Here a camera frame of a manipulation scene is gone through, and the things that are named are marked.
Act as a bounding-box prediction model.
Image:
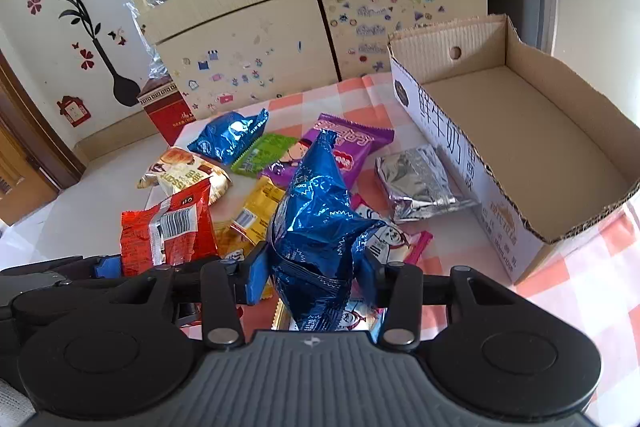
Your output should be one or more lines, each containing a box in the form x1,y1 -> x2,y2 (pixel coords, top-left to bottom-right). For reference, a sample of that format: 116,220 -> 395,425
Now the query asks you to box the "red snack packet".
120,179 -> 220,279

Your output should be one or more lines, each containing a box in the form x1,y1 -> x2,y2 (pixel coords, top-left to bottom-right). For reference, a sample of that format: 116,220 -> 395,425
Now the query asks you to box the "red house wall sticker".
56,95 -> 92,128

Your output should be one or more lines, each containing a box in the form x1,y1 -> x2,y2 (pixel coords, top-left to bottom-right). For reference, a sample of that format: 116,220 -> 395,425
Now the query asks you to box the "small shiny blue snack packet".
187,108 -> 270,166

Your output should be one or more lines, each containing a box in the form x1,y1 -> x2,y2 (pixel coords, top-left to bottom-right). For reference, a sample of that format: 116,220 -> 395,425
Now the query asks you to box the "red gift box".
137,79 -> 189,146

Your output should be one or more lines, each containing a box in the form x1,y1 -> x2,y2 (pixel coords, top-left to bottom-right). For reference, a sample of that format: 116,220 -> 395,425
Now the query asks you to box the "large dark blue snack packet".
267,129 -> 387,334

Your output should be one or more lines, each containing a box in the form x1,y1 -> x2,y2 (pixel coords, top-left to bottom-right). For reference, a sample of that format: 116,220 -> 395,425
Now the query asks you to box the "clear plastic bag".
124,1 -> 173,84

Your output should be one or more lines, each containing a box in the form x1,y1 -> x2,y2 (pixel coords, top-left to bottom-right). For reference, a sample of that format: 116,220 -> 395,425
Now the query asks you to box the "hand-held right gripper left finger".
126,242 -> 274,352

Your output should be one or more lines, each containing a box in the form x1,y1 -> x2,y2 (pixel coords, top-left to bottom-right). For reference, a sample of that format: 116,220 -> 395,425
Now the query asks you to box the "wooden door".
0,52 -> 87,226

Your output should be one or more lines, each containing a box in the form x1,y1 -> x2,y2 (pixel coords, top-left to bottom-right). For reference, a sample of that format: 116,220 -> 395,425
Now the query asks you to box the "silver foil snack packet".
375,145 -> 482,224

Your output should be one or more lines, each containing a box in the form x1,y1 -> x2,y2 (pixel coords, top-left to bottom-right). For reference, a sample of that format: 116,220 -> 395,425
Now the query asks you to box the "orange yellow snack packet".
214,226 -> 255,264

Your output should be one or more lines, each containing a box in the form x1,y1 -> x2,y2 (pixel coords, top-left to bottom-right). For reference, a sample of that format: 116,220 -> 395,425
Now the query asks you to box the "checked orange white tablecloth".
171,74 -> 640,408

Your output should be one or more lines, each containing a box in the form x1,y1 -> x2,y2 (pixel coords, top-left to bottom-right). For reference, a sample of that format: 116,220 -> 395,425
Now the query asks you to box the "cream cabinet with stickers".
92,0 -> 489,121

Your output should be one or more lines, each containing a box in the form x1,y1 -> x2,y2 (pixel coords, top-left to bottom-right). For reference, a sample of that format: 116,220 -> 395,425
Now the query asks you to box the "green snack packet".
230,133 -> 287,178

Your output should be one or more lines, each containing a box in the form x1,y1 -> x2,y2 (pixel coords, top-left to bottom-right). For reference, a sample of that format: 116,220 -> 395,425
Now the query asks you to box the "white cartoon snack packet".
272,297 -> 387,334

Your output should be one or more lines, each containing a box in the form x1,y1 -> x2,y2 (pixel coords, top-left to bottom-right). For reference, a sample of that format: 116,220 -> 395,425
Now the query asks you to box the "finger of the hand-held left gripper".
93,255 -> 123,280

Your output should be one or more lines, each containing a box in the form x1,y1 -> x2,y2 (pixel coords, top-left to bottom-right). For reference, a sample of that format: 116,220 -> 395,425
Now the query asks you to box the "cardboard box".
387,13 -> 640,286

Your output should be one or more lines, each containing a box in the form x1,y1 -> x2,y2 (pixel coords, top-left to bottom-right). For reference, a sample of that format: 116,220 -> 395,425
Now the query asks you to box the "flower vase wall sticker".
22,0 -> 142,108

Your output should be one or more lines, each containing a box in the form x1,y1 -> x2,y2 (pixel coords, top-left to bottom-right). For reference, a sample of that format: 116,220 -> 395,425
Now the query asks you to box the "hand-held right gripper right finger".
361,246 -> 508,352

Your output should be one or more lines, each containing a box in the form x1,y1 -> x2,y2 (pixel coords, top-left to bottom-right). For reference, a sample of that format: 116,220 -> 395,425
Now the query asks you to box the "pink white snack packet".
350,194 -> 434,270

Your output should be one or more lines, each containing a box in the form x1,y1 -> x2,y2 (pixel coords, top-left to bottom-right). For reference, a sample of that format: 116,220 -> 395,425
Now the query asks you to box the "cream bread packet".
137,147 -> 234,206

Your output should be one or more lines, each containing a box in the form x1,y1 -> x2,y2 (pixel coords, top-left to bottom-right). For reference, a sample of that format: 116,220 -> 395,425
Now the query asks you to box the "purple snack packet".
259,113 -> 396,204

